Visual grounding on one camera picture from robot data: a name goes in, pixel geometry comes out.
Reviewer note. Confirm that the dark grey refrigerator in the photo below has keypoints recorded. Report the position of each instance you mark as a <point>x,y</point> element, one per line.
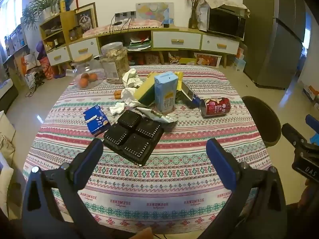
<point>271,34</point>

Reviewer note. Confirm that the clear plastic snack jar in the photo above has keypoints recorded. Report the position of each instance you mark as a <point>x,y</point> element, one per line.
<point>114,62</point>

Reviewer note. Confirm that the silver snack wrapper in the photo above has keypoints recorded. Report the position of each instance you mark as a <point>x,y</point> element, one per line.
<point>157,114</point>

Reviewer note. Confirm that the black four-compartment plastic tray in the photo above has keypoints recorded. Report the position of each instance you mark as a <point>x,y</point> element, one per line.
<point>134,137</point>

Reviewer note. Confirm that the wooden shelf cabinet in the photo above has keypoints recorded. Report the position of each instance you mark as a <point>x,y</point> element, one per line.
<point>54,39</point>

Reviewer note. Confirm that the glass jar with wooden lid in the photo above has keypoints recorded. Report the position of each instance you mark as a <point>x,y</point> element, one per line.
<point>88,72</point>

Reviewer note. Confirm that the red drink can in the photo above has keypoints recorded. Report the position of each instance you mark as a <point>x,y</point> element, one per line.
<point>215,107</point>

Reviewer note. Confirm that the large crumpled white tissue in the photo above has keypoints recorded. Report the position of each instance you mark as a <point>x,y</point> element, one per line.
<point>130,78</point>

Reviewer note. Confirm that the blue snack box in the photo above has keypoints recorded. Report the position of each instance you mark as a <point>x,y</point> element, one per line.
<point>96,120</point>

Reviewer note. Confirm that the framed raccoon picture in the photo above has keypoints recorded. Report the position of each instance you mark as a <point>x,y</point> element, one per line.
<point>86,17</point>

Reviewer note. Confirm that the map poster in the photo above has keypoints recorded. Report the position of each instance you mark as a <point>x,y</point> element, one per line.
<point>154,11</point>

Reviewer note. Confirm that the small white tissue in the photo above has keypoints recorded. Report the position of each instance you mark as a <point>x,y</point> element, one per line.
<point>117,108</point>

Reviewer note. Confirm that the green potted plant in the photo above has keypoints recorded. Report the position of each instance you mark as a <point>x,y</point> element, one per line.
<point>39,5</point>

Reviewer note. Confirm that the pile of bags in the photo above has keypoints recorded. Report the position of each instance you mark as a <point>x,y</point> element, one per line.
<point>32,66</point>

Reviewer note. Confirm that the black round chair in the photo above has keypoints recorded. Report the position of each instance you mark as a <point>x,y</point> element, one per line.
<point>261,122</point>

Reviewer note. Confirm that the wall power strip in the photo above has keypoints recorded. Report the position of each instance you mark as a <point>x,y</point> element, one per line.
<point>124,15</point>

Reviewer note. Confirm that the forked orange carrot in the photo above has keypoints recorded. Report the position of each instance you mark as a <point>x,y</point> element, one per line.
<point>117,94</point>

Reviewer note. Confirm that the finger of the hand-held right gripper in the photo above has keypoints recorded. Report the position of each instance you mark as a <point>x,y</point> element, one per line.
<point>291,134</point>
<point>312,122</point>

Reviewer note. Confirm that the white paper bag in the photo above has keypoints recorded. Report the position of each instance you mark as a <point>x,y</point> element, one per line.
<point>203,18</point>

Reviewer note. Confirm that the yellow bottle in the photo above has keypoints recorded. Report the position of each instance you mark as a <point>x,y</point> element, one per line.
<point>62,5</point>

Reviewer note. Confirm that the black microwave oven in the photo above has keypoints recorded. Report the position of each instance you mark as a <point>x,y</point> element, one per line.
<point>225,23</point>

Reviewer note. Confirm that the vase of dried branches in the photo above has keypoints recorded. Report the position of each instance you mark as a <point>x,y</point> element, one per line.
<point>194,10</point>

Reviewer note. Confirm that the pink cloth runner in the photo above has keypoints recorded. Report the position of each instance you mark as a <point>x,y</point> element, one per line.
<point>119,27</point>

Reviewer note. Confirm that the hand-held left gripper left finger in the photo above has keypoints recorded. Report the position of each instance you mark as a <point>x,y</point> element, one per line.
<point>84,165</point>

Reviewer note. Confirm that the orange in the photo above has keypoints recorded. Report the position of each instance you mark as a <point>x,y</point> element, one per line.
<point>83,82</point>
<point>85,75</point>
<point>93,77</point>

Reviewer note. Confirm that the silver blue carton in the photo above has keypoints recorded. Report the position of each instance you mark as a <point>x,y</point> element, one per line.
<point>189,94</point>

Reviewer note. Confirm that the cardboard box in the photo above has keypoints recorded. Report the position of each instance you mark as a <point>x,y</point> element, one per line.
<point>310,93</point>

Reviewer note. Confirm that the white cushion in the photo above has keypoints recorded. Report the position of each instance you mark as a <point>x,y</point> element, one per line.
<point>6,159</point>

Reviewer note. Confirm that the beige cloth cover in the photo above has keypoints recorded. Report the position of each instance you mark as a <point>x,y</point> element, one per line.
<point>221,1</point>

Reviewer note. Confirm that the long sideboard with white drawers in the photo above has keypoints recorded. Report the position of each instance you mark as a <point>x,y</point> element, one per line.
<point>174,39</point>

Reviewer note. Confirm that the framed orange picture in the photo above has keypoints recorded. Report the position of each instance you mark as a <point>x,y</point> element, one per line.
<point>206,59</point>

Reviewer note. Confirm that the patterned tablecloth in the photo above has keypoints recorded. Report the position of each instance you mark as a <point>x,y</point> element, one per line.
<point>159,179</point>

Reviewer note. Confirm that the light blue milk carton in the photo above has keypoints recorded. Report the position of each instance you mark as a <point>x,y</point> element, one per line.
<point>165,92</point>

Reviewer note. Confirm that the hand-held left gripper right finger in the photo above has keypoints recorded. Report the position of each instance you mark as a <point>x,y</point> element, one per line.
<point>221,165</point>

